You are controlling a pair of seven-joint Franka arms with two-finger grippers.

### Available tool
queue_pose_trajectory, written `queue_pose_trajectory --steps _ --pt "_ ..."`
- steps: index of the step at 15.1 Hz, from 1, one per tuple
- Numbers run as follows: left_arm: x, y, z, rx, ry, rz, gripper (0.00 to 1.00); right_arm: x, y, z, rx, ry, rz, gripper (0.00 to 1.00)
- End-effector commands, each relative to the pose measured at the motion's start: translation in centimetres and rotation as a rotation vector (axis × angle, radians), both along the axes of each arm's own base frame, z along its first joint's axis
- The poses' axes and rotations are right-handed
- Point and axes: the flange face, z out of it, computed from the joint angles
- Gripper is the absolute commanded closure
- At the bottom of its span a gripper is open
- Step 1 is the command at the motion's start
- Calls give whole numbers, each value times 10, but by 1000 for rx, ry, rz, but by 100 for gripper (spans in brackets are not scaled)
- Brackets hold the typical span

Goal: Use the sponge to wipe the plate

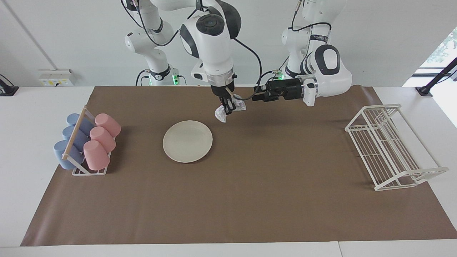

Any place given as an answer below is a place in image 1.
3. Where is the brown table mat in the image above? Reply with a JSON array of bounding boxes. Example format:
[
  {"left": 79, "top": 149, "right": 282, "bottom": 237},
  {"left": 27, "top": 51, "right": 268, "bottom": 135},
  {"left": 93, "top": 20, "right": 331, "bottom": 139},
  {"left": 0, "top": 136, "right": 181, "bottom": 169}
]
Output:
[{"left": 20, "top": 86, "right": 457, "bottom": 247}]

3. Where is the black clamp stand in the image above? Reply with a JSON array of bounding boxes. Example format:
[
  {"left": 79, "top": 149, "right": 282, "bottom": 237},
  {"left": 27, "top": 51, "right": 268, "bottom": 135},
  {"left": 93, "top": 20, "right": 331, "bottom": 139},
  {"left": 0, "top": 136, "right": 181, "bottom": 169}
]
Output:
[{"left": 416, "top": 57, "right": 457, "bottom": 97}]

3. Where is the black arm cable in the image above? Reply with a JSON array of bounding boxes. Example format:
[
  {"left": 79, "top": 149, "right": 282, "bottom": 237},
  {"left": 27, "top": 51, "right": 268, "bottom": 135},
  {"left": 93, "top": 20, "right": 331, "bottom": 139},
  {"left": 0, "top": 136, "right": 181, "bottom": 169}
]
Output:
[
  {"left": 291, "top": 0, "right": 332, "bottom": 34},
  {"left": 121, "top": 0, "right": 263, "bottom": 100}
]

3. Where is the white cup holder rack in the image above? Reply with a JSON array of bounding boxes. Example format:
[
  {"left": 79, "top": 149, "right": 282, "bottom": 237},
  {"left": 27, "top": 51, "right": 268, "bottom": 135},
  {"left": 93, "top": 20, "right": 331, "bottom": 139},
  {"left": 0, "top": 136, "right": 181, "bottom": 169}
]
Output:
[{"left": 61, "top": 106, "right": 116, "bottom": 176}]

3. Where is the black base cable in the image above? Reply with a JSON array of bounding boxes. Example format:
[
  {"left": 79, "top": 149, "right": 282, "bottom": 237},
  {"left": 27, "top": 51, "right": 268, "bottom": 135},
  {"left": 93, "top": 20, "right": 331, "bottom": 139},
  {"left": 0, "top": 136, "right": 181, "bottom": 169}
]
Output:
[
  {"left": 256, "top": 55, "right": 290, "bottom": 85},
  {"left": 135, "top": 69, "right": 150, "bottom": 86}
]

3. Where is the cream round plate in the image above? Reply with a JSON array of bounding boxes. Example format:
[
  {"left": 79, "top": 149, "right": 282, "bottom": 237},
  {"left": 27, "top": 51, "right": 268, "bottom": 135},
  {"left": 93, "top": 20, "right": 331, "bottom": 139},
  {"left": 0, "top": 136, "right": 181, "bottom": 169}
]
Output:
[{"left": 163, "top": 120, "right": 213, "bottom": 163}]

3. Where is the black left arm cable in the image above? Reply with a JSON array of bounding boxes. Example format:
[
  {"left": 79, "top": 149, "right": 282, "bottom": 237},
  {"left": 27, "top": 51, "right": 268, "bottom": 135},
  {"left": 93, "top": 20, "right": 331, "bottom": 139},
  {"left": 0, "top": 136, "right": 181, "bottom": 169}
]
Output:
[{"left": 291, "top": 0, "right": 332, "bottom": 34}]

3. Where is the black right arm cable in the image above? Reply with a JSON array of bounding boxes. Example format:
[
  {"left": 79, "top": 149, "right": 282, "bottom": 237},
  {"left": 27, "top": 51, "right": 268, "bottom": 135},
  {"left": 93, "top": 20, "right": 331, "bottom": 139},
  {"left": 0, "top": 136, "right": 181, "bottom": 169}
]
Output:
[{"left": 121, "top": 0, "right": 263, "bottom": 100}]

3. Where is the black table mount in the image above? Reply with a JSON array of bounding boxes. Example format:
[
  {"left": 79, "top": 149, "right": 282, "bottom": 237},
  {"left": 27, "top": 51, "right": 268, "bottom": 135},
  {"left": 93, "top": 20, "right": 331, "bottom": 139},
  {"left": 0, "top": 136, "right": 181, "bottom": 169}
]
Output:
[{"left": 0, "top": 74, "right": 19, "bottom": 97}]

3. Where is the white wire dish rack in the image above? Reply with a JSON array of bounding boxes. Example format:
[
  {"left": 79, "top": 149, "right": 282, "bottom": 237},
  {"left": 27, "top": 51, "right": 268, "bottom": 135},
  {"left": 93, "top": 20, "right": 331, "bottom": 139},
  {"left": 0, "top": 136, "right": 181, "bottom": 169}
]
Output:
[{"left": 345, "top": 104, "right": 450, "bottom": 192}]

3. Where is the pink plastic cup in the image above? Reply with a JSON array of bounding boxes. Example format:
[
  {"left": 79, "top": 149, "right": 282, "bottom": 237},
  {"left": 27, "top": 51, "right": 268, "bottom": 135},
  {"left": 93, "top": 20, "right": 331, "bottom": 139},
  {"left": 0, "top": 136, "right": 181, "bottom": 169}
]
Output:
[
  {"left": 83, "top": 140, "right": 110, "bottom": 171},
  {"left": 95, "top": 113, "right": 121, "bottom": 138},
  {"left": 90, "top": 126, "right": 116, "bottom": 153}
]

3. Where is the blue plastic cup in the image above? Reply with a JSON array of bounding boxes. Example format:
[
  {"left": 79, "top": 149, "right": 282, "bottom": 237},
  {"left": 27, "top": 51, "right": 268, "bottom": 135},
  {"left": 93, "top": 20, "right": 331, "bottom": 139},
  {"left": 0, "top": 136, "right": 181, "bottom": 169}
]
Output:
[
  {"left": 62, "top": 126, "right": 90, "bottom": 150},
  {"left": 66, "top": 113, "right": 95, "bottom": 135},
  {"left": 54, "top": 140, "right": 85, "bottom": 170}
]

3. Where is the white wall socket box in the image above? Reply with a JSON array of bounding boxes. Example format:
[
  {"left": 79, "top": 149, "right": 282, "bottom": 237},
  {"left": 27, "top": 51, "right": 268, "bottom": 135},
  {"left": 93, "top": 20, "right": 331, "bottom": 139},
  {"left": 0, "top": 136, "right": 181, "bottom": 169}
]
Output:
[{"left": 38, "top": 69, "right": 76, "bottom": 87}]

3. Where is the shiny silver foil bag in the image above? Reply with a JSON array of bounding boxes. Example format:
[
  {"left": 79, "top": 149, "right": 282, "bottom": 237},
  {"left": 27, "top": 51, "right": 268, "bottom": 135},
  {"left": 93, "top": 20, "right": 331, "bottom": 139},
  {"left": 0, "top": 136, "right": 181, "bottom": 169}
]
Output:
[{"left": 214, "top": 94, "right": 247, "bottom": 123}]

